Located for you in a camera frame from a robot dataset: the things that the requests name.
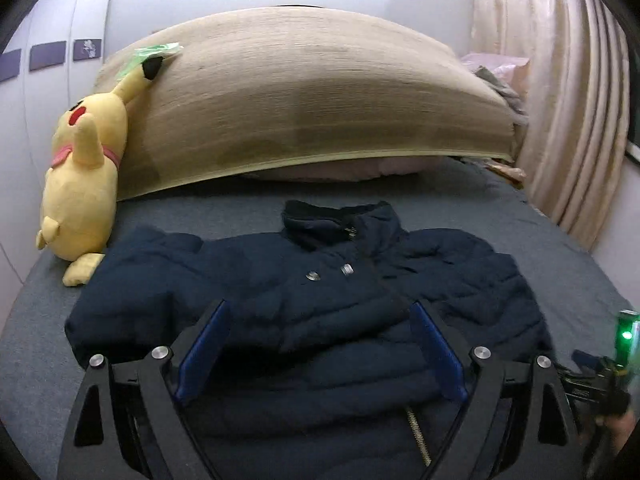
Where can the navy puffer jacket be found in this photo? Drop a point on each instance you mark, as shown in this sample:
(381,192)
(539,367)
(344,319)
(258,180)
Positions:
(310,305)

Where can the patterned cloth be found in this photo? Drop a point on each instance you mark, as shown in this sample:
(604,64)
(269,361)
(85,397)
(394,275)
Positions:
(505,172)

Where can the beige curtain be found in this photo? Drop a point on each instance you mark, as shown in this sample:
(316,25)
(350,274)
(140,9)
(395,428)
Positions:
(565,85)

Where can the yellow plush toy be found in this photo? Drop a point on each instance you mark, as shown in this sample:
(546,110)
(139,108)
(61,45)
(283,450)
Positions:
(85,180)

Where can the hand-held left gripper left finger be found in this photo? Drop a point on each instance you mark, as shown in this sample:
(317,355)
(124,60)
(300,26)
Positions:
(200,355)

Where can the green plastic bag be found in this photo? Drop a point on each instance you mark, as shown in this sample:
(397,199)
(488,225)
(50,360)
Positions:
(150,55)

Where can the beige woven mat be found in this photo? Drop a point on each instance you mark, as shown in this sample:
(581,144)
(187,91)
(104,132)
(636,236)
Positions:
(300,110)

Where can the pink plastic bag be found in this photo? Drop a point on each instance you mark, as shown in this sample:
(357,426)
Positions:
(500,62)

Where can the grey bed sheet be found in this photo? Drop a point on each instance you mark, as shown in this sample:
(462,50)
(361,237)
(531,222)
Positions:
(210,210)

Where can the grey clothes pile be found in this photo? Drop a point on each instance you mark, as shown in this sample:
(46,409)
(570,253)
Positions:
(505,90)

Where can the pink pillow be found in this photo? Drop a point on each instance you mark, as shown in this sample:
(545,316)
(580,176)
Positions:
(330,169)

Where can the purple wall tile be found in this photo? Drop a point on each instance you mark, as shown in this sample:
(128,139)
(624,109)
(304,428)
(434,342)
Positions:
(9,66)
(47,56)
(88,50)

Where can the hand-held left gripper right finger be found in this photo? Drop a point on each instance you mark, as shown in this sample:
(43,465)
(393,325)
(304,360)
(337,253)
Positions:
(440,355)

